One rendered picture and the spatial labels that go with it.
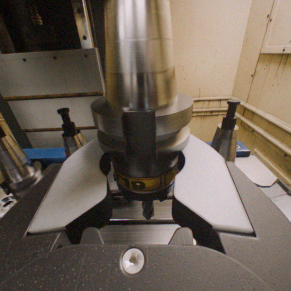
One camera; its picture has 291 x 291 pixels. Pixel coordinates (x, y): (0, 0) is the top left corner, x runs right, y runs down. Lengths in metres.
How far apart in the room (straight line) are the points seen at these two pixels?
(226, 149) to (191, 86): 0.95
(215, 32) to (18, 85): 1.07
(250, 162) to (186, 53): 0.92
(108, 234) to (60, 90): 0.62
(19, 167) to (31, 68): 0.61
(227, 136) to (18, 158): 0.31
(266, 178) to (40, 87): 0.85
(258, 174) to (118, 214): 0.46
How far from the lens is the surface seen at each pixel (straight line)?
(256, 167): 0.31
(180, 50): 1.13
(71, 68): 0.79
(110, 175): 0.26
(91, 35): 0.79
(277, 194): 0.89
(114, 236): 0.57
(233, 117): 0.23
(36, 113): 0.94
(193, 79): 1.16
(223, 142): 0.24
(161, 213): 0.60
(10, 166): 0.31
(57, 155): 0.34
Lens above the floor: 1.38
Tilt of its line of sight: 31 degrees down
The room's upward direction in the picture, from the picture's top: 4 degrees counter-clockwise
